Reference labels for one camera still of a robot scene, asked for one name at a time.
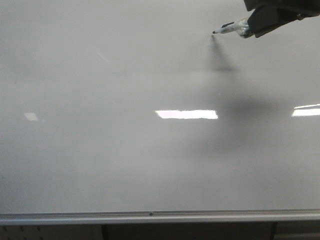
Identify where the black and white marker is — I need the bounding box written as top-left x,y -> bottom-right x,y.
212,17 -> 253,39

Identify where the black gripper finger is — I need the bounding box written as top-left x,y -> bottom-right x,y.
244,0 -> 320,12
247,5 -> 320,38

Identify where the large white whiteboard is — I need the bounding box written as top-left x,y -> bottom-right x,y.
0,0 -> 320,226

